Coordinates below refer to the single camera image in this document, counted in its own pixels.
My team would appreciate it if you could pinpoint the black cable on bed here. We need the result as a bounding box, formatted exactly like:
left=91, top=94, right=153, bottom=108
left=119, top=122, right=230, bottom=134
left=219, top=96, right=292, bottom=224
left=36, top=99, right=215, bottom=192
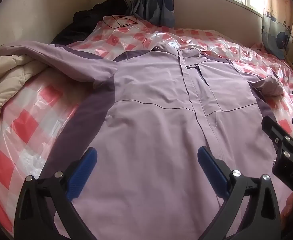
left=103, top=0, right=139, bottom=29

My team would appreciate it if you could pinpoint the lilac purple jacket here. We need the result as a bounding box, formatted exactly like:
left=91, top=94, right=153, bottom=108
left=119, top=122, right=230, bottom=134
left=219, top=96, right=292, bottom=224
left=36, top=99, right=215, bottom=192
left=0, top=41, right=284, bottom=239

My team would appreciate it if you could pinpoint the blue patterned curtain left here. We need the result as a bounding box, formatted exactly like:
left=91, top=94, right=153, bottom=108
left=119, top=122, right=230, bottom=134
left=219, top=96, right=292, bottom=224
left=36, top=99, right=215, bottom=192
left=132, top=0, right=175, bottom=28

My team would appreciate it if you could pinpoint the black clothing pile by wall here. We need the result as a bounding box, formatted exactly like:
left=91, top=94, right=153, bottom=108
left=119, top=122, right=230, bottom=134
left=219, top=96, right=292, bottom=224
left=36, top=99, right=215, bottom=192
left=51, top=0, right=129, bottom=46

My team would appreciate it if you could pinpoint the blue patterned curtain right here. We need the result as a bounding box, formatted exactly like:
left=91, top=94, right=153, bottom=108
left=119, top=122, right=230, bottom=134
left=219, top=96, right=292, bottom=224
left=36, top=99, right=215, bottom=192
left=261, top=0, right=293, bottom=60

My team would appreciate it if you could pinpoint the red checked plastic bed cover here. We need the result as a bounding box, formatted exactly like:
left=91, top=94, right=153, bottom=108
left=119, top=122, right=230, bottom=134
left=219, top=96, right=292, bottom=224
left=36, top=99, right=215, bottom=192
left=0, top=17, right=293, bottom=235

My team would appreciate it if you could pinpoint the beige quilted blanket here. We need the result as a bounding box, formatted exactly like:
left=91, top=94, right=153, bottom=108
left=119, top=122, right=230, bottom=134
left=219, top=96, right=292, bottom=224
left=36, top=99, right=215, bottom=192
left=0, top=55, right=47, bottom=114

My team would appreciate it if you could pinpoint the blue patterned curtain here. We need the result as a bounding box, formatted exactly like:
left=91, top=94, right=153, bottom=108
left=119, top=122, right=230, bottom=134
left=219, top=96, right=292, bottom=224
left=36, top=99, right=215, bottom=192
left=132, top=0, right=175, bottom=28
left=261, top=0, right=293, bottom=60

